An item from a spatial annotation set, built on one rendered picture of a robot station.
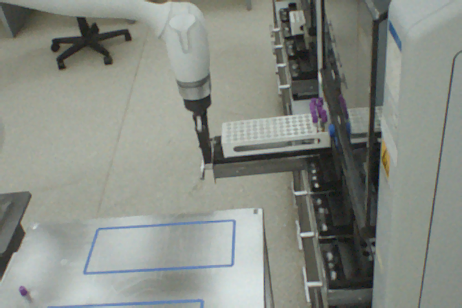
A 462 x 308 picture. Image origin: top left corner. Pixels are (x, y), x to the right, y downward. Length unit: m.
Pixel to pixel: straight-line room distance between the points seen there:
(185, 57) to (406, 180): 0.71
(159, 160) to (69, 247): 1.60
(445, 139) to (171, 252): 0.71
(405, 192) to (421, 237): 0.10
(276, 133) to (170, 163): 1.45
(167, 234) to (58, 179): 1.75
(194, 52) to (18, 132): 2.32
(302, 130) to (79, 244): 0.65
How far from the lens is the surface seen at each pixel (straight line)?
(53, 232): 1.44
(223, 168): 1.52
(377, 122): 1.55
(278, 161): 1.51
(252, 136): 1.50
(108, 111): 3.45
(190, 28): 1.33
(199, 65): 1.36
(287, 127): 1.53
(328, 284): 1.19
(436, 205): 0.87
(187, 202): 2.63
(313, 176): 1.42
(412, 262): 0.95
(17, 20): 5.00
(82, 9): 1.38
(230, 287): 1.19
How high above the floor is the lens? 1.74
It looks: 38 degrees down
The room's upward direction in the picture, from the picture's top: 9 degrees counter-clockwise
